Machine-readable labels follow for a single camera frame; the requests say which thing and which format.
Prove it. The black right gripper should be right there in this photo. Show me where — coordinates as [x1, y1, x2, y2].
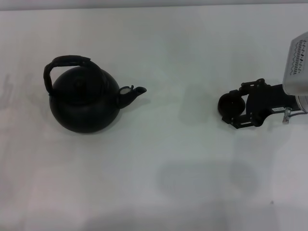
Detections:
[221, 78, 297, 129]

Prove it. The small dark brown teacup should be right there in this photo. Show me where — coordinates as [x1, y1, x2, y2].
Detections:
[218, 94, 246, 118]

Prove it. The black round teapot with handle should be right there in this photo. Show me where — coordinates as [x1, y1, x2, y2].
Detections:
[43, 55, 148, 133]

